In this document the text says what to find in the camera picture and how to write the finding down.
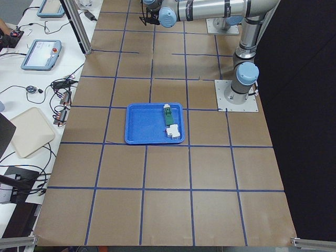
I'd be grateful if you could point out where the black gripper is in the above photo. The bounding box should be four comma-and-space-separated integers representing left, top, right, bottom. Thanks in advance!
140, 9, 159, 26

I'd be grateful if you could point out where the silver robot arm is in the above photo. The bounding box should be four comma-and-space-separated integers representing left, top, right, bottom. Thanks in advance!
139, 1, 263, 105

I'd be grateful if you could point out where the black power adapter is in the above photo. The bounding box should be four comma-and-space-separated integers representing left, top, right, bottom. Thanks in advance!
84, 11, 97, 21

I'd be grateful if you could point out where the green terminal block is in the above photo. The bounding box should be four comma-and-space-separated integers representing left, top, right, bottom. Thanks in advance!
163, 104, 174, 126

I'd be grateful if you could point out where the blue plastic tray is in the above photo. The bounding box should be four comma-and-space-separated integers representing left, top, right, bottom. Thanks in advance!
124, 102, 185, 145

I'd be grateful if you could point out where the far teach pendant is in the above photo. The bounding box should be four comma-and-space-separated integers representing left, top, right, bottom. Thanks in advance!
37, 0, 65, 18

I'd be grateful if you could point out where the teach pendant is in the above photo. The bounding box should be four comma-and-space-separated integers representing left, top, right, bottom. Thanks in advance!
21, 39, 62, 71
37, 0, 65, 18

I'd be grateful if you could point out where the white circuit breaker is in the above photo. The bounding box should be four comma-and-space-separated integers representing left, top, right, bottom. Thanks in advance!
165, 124, 182, 140

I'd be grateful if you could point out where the near teach pendant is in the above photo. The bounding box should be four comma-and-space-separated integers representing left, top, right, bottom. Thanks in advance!
21, 39, 62, 71

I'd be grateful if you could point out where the beige plastic tray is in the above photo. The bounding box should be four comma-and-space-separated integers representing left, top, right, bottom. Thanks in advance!
10, 107, 55, 158

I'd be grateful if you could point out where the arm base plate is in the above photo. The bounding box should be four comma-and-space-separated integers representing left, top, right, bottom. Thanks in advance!
215, 80, 259, 112
206, 17, 239, 36

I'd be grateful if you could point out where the aluminium frame post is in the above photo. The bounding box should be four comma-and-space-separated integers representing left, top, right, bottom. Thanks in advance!
60, 0, 92, 55

